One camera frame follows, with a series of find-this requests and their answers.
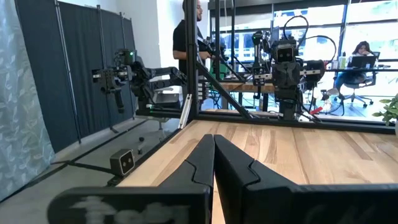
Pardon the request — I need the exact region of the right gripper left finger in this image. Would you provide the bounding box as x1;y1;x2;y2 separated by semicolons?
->
46;134;215;224

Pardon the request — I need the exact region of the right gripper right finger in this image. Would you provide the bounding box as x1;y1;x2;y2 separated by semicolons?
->
215;134;398;224

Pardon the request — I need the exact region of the wooden background table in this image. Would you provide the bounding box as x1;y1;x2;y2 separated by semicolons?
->
217;81;277;93

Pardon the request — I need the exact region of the white bar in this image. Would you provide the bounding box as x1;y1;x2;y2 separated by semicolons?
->
178;93;193;130

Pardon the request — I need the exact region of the black office chair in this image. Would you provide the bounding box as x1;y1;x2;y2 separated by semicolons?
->
337;51;382;109

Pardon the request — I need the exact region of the black laptop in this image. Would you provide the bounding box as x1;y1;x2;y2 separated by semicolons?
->
350;55;377;69

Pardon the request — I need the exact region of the person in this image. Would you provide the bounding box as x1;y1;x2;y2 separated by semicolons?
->
334;40;379;93
172;0;215;75

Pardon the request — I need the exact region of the green plant in white pot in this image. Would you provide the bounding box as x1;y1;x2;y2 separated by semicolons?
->
372;94;398;127

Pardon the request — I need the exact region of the black partition screen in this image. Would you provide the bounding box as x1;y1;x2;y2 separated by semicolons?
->
14;0;137;154

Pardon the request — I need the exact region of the grey leaf pattern curtain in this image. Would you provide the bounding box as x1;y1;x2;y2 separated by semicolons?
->
0;0;56;202

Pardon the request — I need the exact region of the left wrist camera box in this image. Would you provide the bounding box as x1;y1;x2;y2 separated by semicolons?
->
275;46;295;65

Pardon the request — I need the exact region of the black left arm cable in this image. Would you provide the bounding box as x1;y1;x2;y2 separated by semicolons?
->
282;14;338;65

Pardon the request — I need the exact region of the small grey camera box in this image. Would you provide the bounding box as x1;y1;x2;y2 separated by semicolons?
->
109;148;136;177

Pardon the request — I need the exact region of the black vertical frame post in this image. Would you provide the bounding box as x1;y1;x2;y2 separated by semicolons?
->
184;0;200;123

